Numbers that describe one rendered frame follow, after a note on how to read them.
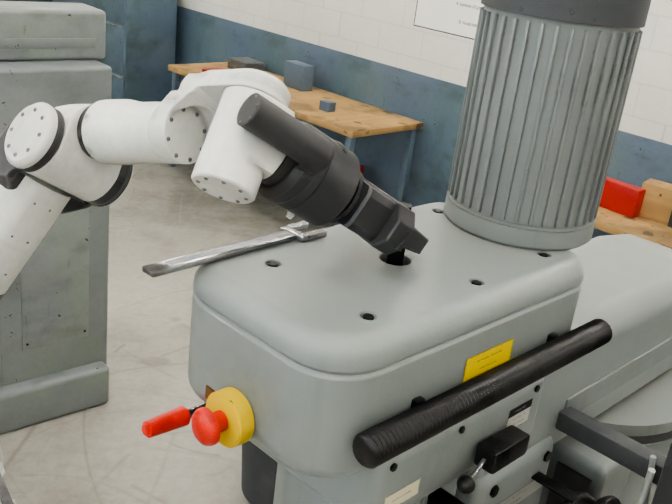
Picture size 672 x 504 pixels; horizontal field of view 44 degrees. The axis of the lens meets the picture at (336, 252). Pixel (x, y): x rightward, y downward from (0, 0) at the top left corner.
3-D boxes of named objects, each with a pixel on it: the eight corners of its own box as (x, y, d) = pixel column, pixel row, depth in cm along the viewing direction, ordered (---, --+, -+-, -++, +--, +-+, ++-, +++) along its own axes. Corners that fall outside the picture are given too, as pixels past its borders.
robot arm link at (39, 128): (102, 127, 106) (4, 270, 107) (18, 77, 96) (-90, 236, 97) (146, 166, 99) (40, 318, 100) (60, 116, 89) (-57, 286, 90)
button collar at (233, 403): (237, 459, 85) (242, 409, 83) (202, 430, 89) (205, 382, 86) (253, 452, 86) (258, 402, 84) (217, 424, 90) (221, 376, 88)
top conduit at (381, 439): (374, 476, 78) (379, 445, 77) (343, 454, 81) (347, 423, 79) (609, 348, 109) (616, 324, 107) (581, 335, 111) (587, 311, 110)
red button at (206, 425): (208, 456, 83) (210, 422, 82) (185, 437, 86) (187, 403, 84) (234, 445, 85) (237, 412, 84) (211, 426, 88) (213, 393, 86)
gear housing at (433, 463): (368, 541, 91) (381, 465, 87) (229, 432, 106) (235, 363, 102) (537, 436, 113) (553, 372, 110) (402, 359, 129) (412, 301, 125)
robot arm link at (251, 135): (260, 227, 89) (172, 178, 82) (292, 138, 92) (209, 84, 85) (328, 221, 80) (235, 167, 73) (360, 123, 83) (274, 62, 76)
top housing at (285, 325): (320, 504, 80) (340, 359, 74) (164, 382, 96) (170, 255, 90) (573, 366, 112) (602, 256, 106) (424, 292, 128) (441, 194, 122)
